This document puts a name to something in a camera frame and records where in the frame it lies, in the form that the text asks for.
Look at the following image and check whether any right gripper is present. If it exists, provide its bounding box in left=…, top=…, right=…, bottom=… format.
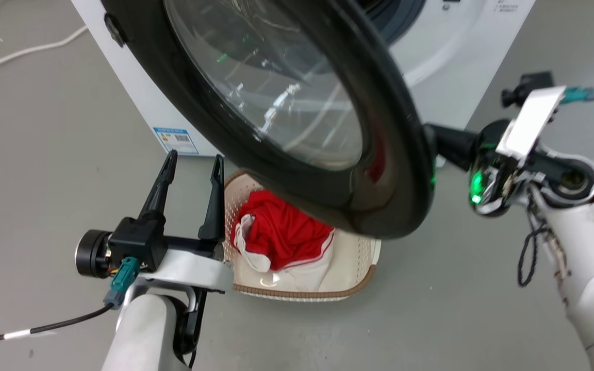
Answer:
left=423, top=86, right=569, bottom=217

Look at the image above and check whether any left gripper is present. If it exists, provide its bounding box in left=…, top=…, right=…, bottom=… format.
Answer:
left=74, top=149, right=234, bottom=295

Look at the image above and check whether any black round glass door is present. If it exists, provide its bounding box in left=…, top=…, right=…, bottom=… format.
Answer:
left=100, top=0, right=437, bottom=241

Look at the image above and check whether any white washing machine body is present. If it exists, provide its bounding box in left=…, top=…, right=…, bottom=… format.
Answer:
left=70, top=0, right=536, bottom=157

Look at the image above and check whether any blue energy label sticker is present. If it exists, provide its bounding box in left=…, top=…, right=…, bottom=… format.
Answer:
left=153, top=127, right=199, bottom=155

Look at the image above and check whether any red garment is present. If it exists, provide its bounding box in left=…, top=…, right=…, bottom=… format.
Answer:
left=230, top=189, right=335, bottom=272

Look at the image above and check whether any grey rubber drum seal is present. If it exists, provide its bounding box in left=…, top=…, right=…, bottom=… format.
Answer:
left=361, top=0, right=427, bottom=46

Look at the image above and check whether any cream perforated laundry basket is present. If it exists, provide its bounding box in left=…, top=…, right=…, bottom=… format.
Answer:
left=223, top=171, right=382, bottom=302

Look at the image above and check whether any teal left camera connector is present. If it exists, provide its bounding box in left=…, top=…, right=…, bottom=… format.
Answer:
left=103, top=256, right=141, bottom=311

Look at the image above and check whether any teal camera connector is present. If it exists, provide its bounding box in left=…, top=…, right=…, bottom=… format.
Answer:
left=103, top=256, right=141, bottom=311
left=559, top=86, right=594, bottom=106

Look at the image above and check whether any teal right camera connector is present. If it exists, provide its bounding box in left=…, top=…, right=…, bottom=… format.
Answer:
left=559, top=86, right=594, bottom=106

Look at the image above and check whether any looped black arm cable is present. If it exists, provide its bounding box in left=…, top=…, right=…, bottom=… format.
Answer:
left=517, top=214, right=553, bottom=288

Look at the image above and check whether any black cable with white tag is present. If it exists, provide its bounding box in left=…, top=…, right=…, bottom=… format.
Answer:
left=0, top=303, right=115, bottom=347

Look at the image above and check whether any white floor cable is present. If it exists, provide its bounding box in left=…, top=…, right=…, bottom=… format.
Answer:
left=0, top=25, right=90, bottom=76

